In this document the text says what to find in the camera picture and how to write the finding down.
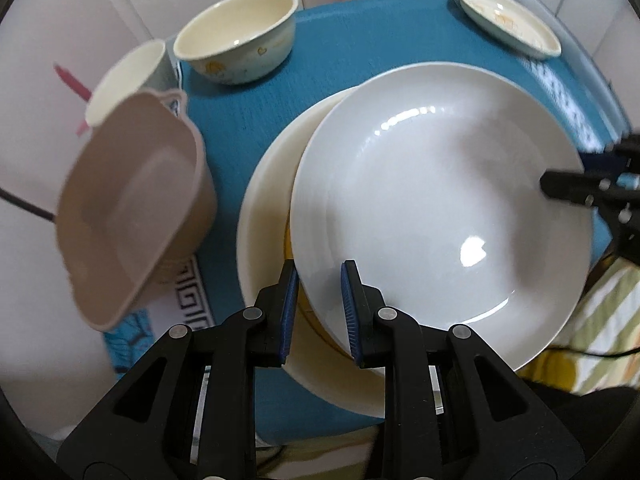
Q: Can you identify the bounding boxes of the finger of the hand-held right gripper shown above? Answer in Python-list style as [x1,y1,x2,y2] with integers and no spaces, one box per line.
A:
[580,132,640,176]
[540,169,640,261]

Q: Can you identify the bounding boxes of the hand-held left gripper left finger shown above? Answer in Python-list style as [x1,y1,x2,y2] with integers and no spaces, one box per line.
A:
[56,259,301,480]

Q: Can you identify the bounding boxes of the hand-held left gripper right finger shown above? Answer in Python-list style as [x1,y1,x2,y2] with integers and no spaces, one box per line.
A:
[340,260,586,480]

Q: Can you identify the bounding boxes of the large cream plate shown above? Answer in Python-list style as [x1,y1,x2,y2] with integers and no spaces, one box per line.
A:
[236,86,388,418]

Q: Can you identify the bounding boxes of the large white plate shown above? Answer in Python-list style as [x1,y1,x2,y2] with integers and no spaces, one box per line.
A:
[290,61,593,373]

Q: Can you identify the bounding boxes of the beige square plastic bowl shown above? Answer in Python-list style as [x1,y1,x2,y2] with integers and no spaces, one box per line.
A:
[55,88,218,332]

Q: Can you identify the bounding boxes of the cream printed bowl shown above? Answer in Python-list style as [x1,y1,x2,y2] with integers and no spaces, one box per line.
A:
[172,0,299,86]

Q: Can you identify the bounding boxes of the white bowl with grey outside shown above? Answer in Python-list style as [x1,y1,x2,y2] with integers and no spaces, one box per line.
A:
[84,39,176,128]

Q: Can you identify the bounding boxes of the striped printed blanket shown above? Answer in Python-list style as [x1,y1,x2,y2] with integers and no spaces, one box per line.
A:
[517,255,640,396]

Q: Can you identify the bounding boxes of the small cream printed plate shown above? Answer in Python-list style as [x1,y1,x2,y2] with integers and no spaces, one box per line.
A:
[454,0,562,59]

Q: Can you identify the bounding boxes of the blue patterned tablecloth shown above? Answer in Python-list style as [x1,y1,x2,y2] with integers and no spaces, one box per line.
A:
[102,1,631,446]

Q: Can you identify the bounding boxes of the pink stick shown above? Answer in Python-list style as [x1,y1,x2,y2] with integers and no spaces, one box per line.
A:
[54,62,93,136]

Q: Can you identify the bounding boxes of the black cable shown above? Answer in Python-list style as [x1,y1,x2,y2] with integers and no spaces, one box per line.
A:
[550,342,640,361]

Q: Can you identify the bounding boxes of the dark cable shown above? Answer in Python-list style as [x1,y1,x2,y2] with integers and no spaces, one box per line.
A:
[0,187,58,223]

